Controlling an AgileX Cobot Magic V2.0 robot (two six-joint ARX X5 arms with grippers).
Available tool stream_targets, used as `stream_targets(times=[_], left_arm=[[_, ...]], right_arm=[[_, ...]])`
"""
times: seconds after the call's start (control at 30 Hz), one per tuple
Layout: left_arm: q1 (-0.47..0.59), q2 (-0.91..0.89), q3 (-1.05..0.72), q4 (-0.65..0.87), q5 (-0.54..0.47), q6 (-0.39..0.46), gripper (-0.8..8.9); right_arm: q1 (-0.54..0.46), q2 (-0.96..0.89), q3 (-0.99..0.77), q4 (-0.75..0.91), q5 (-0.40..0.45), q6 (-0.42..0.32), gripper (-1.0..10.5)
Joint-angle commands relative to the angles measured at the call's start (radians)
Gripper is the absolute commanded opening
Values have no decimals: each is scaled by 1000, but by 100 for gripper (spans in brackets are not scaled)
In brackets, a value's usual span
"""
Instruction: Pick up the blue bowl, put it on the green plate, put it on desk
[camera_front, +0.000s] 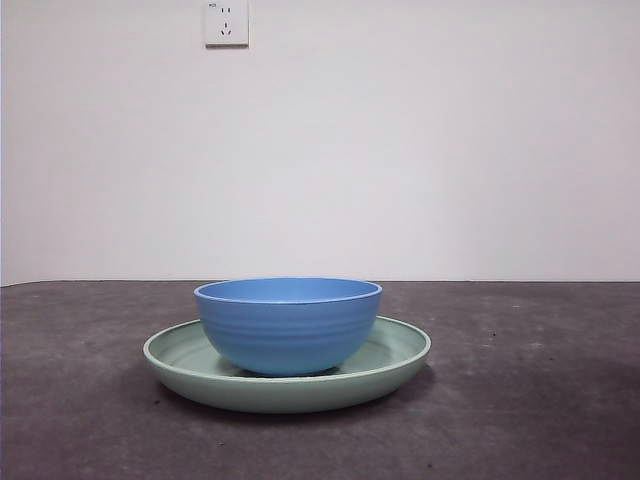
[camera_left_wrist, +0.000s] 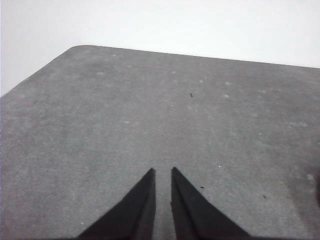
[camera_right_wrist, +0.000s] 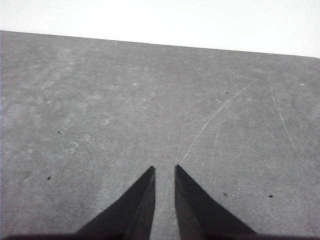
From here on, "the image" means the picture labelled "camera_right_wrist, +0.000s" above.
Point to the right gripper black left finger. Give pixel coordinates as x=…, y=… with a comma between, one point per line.
x=132, y=215

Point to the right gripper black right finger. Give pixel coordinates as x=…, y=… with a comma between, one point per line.
x=200, y=215

